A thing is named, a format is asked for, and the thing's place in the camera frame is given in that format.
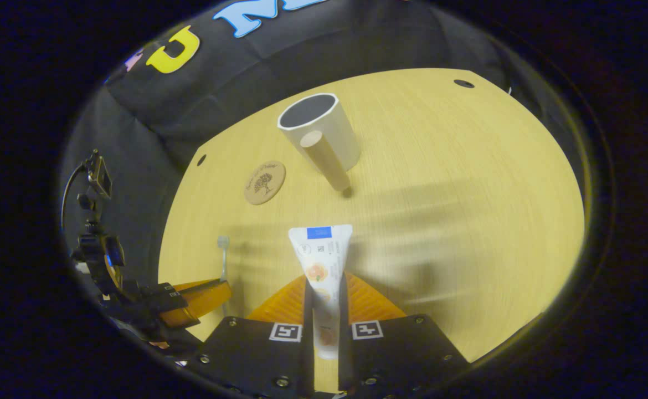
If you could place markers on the light wooden desktop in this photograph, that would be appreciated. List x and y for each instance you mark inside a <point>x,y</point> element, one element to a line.
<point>440,194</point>

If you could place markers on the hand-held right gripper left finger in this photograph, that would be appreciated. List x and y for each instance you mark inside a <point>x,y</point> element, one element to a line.
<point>308,360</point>

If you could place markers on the white toothpaste tube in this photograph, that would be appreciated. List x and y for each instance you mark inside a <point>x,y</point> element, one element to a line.
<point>324,260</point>

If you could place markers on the white toothbrush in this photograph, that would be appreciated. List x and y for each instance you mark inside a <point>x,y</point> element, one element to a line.
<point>223,242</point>

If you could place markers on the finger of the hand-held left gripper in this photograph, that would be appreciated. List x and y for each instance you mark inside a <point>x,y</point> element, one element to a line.
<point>163,296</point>

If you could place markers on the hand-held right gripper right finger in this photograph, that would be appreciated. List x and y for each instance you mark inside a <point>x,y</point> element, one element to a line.
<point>344,360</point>

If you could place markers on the round brown coaster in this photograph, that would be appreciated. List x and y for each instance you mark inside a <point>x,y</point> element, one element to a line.
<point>265,183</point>

